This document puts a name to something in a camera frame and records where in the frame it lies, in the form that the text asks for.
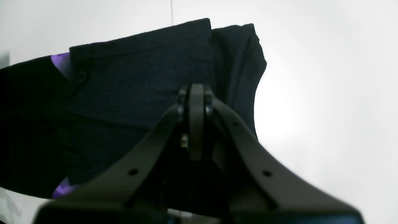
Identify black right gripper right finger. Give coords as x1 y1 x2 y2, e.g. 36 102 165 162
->
190 84 362 218

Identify black T-shirt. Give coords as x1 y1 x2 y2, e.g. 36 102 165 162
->
0 18 267 199

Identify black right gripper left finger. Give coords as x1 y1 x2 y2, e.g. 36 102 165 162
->
37 84 204 218

